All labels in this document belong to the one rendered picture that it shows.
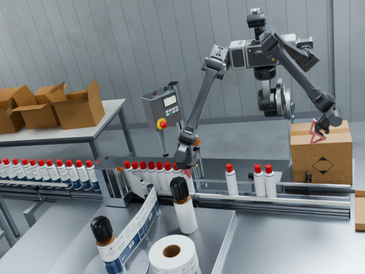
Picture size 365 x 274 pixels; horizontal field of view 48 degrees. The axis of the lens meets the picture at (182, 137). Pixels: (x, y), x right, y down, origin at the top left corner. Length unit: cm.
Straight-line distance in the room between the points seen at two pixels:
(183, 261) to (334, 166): 98
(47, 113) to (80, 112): 38
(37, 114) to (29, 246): 186
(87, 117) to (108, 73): 157
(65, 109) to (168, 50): 160
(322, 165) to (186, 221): 78
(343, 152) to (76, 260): 144
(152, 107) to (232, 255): 83
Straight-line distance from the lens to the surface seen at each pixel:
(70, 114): 382
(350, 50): 451
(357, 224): 208
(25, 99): 426
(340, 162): 225
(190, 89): 497
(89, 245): 220
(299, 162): 224
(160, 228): 214
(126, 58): 507
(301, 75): 201
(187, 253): 176
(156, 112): 212
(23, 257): 242
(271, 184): 212
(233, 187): 218
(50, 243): 242
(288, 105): 309
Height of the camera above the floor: 221
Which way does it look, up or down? 27 degrees down
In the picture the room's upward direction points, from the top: 12 degrees counter-clockwise
